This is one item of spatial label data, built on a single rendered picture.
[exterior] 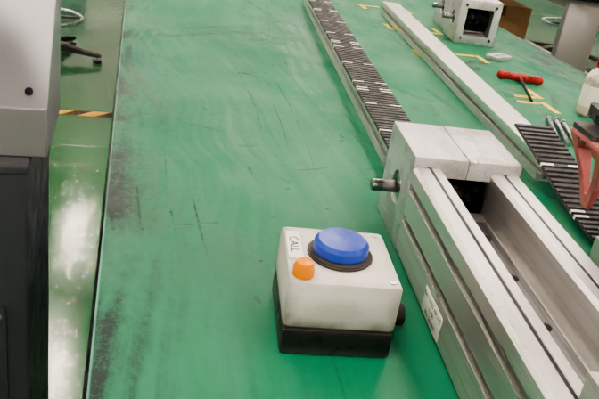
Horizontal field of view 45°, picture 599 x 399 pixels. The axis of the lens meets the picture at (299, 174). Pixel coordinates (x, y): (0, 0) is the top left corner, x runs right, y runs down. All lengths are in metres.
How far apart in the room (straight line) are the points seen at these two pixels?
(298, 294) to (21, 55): 0.43
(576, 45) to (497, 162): 2.64
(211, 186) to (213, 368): 0.28
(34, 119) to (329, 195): 0.31
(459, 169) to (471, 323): 0.20
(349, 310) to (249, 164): 0.34
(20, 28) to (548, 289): 0.57
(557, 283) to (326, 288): 0.17
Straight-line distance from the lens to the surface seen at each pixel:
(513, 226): 0.62
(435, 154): 0.65
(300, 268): 0.49
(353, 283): 0.50
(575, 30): 3.27
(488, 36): 1.64
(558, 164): 0.91
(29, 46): 0.80
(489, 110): 1.08
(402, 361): 0.54
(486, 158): 0.67
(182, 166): 0.78
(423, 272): 0.60
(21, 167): 0.78
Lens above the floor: 1.10
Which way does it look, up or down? 24 degrees down
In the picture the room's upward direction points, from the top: 9 degrees clockwise
